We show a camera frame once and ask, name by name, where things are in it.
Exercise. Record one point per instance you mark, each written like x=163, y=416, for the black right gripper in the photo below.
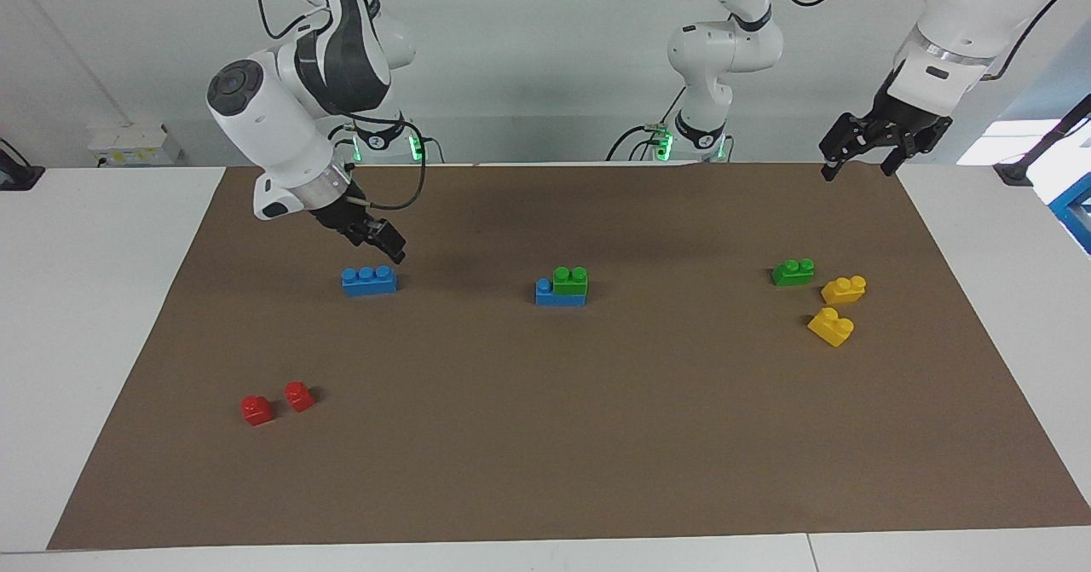
x=343, y=212

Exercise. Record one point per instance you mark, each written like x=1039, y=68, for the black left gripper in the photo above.
x=912, y=120

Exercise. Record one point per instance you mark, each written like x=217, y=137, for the blue three-stud toy brick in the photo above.
x=545, y=295
x=368, y=282

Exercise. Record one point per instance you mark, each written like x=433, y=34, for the green two-stud toy brick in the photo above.
x=793, y=274
x=570, y=282

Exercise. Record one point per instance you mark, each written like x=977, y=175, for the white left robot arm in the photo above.
x=716, y=52

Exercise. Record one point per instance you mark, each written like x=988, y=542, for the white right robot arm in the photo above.
x=273, y=129

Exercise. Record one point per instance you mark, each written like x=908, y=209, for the yellow two-stud toy brick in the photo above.
x=844, y=291
x=831, y=328

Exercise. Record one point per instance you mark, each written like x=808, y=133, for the red one-stud toy brick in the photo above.
x=256, y=411
x=299, y=397

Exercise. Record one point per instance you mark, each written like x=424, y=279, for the brown table mat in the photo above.
x=554, y=427

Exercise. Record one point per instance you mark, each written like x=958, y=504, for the black table clamp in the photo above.
x=17, y=176

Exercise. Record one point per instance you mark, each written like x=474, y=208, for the blue metal frame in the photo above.
x=1076, y=210

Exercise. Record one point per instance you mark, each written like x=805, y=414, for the white wall socket box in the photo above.
x=132, y=144

